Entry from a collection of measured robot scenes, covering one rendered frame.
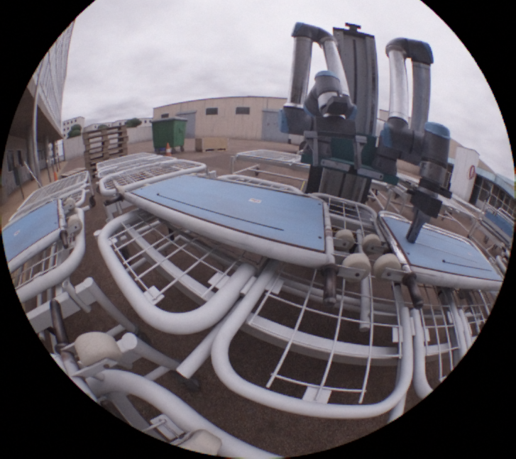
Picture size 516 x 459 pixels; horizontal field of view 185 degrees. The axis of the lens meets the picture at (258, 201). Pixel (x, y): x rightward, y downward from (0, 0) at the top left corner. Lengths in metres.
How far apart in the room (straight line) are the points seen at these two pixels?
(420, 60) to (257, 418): 1.60
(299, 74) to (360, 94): 0.53
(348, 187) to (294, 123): 0.65
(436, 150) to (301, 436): 1.02
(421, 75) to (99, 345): 1.21
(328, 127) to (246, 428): 1.07
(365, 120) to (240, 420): 1.70
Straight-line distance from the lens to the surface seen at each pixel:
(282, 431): 0.82
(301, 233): 0.38
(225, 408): 0.79
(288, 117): 0.91
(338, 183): 1.26
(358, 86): 1.33
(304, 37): 1.05
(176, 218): 0.43
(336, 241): 0.47
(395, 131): 0.63
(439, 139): 0.53
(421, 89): 1.01
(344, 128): 0.52
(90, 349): 0.23
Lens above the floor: 0.77
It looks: 24 degrees down
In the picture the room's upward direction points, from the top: 5 degrees clockwise
